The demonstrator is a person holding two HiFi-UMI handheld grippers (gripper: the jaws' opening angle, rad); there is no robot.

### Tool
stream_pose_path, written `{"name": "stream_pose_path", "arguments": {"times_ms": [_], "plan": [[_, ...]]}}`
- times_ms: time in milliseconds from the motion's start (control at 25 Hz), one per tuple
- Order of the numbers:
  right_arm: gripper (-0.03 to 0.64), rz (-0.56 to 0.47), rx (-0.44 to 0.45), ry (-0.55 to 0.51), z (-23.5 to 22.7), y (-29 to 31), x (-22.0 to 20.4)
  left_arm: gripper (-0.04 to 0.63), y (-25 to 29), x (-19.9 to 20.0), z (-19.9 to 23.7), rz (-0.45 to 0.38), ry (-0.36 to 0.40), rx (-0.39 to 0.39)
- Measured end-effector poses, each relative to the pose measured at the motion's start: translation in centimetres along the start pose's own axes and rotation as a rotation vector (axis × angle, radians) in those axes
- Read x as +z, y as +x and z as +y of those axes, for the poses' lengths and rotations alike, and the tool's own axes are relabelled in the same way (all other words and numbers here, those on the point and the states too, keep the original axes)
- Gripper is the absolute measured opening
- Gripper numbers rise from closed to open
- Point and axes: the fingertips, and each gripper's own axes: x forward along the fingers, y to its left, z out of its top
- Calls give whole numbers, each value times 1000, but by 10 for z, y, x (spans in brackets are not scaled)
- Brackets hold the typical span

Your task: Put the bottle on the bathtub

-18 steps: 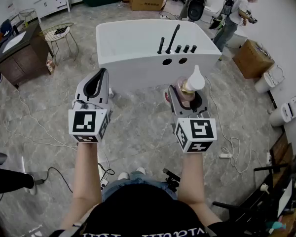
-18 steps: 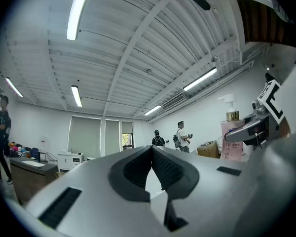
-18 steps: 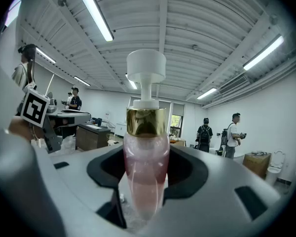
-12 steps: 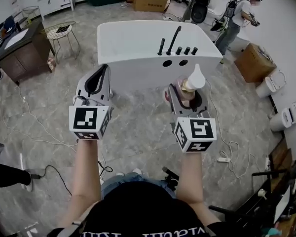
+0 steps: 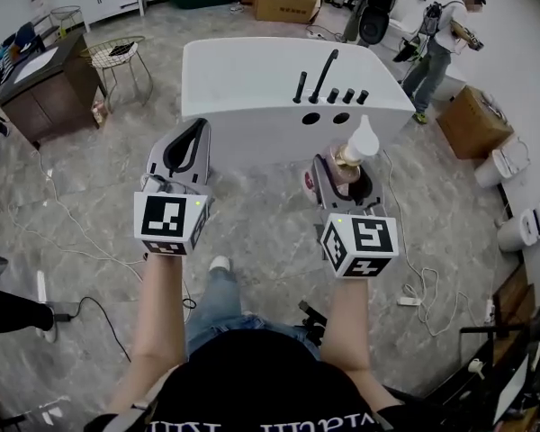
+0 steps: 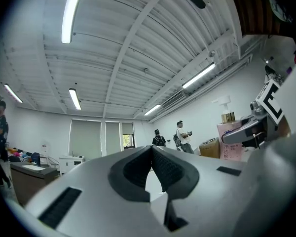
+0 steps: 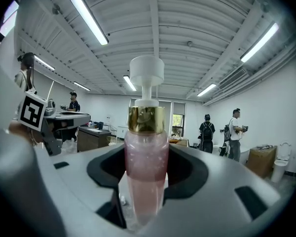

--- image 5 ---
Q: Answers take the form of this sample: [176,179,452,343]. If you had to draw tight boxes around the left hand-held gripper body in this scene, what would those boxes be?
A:
[133,171,215,257]

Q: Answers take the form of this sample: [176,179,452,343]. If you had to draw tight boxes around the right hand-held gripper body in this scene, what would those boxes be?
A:
[314,194,400,280]

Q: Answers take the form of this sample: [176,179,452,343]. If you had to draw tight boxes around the pink white spray bottle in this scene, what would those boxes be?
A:
[301,114,382,203]

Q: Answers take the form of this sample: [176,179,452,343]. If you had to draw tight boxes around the white bathtub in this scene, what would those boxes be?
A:
[181,37,418,171]

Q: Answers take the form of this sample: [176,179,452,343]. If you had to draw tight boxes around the person's left forearm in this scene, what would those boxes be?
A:
[106,252,191,416]

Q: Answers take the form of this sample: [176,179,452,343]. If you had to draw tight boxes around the person's right forearm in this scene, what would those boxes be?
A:
[317,275,389,412]

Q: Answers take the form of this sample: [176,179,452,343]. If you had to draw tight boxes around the small pink item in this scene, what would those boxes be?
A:
[91,100,110,129]

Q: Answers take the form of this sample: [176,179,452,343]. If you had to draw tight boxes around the black waist-mounted device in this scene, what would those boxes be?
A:
[297,299,329,347]

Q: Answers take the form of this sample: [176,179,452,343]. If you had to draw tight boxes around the person's blue jeans legs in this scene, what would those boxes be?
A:
[184,266,321,364]

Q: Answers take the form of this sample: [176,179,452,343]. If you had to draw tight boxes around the black curved faucet spout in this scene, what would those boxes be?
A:
[308,49,340,104]

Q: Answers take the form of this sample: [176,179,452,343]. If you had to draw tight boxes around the closed brown cardboard box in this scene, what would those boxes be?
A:
[435,85,515,161]

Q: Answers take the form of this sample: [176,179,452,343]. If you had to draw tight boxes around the dark wooden vanity cabinet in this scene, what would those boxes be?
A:
[0,31,109,147]

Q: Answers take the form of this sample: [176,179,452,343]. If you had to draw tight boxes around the white toilet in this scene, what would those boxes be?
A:
[496,194,540,253]
[472,136,532,190]

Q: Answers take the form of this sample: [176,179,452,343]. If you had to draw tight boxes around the black power adapter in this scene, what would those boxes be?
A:
[48,301,81,324]

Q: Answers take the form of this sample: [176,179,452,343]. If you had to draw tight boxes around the white cabinet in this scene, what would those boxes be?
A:
[76,0,147,34]

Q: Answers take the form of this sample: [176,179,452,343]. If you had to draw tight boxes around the person's black shirt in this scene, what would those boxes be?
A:
[84,328,438,432]

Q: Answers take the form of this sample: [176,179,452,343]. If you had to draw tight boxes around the black metal rack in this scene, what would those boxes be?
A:
[425,302,540,432]

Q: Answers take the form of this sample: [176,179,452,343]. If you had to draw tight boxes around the black hand shower handle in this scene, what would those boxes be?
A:
[292,71,309,104]

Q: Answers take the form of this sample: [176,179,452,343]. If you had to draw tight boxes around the gold wire stool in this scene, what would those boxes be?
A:
[79,34,155,113]

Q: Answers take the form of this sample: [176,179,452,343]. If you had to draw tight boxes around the small wire stool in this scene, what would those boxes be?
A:
[49,4,85,39]

